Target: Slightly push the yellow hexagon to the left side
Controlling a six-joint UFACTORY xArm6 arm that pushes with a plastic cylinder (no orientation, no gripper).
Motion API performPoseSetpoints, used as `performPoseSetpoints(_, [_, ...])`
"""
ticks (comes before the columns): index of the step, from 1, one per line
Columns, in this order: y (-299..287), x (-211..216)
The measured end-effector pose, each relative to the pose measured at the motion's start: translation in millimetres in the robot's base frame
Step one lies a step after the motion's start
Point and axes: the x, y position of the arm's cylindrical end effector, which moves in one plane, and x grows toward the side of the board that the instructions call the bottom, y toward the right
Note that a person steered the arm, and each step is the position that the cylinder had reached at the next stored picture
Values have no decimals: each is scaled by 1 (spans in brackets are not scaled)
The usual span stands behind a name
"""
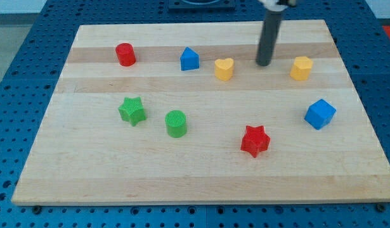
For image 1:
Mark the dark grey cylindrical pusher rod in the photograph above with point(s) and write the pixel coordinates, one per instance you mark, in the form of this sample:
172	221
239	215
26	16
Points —
269	34

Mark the white and black rod mount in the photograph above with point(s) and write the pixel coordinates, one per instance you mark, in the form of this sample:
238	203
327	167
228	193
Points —
278	5

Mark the yellow hexagon block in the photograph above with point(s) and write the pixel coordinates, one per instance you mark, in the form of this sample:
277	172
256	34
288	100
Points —
301	68

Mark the yellow heart block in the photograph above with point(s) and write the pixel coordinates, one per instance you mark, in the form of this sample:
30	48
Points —
223	69

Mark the blue pentagon house block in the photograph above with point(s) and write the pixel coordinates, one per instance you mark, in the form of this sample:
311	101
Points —
189	60

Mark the blue cube block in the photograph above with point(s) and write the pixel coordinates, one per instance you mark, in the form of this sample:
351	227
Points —
320	114

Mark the red star block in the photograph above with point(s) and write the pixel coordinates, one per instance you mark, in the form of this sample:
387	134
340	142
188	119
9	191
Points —
255	140

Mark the light wooden board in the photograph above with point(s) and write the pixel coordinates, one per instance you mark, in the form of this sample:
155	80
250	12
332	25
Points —
85	154

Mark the green cylinder block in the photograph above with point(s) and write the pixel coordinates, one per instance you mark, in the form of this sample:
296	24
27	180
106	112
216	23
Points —
176	123

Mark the red cylinder block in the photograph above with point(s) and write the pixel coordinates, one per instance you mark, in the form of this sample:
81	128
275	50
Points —
125	54

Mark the green star block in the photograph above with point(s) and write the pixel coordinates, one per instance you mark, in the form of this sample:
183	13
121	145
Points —
132	110

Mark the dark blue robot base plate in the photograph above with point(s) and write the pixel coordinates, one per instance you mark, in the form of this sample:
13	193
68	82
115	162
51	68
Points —
178	5

